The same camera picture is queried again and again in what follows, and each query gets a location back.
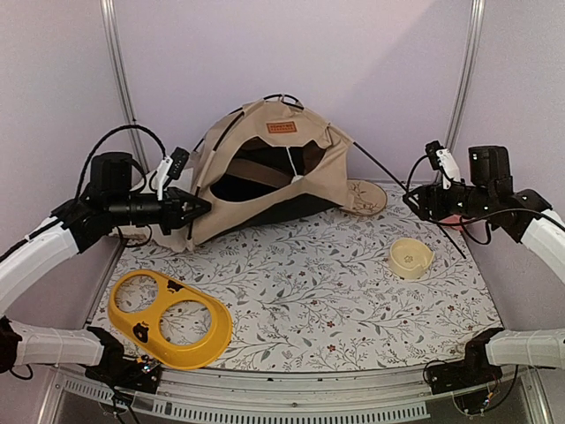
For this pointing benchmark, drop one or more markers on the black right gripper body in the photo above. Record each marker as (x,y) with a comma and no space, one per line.
(446,208)

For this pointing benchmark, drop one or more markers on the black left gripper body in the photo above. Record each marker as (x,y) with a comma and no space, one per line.
(170,203)

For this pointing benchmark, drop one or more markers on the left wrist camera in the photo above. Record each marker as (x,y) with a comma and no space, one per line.
(170,168)

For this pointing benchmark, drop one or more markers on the yellow double bowl holder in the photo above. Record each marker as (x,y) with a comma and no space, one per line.
(180,326)

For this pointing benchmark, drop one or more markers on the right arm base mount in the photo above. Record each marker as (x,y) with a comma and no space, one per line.
(474,369)

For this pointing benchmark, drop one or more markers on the right aluminium frame post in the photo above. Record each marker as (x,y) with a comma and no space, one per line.
(463,24)

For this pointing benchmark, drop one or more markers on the white pompom toy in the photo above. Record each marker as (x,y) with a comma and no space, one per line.
(296,176)

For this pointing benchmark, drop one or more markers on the cream ceramic pet bowl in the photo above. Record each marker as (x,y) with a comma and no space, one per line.
(410,258)

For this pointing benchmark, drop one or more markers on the aluminium frame post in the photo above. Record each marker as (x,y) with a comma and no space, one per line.
(463,24)
(110,27)

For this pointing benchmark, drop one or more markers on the floral patterned table mat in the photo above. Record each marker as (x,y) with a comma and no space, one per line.
(317,294)

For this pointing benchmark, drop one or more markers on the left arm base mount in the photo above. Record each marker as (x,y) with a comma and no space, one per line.
(117,370)

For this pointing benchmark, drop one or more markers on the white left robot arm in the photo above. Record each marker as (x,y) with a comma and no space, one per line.
(106,203)

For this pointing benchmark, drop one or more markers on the left aluminium frame post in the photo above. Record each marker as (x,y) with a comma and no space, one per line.
(110,27)

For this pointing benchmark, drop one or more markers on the white fluffy cushion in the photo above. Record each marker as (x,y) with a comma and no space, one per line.
(132,236)

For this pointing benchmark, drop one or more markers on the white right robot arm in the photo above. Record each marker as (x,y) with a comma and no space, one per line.
(525,216)

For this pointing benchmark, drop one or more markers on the beige fabric pet tent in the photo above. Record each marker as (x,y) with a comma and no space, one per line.
(325,177)

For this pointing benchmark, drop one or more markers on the pink plastic bowl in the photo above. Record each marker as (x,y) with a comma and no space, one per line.
(455,223)

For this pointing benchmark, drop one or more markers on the aluminium front rail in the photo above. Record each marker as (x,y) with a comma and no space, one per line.
(395,395)

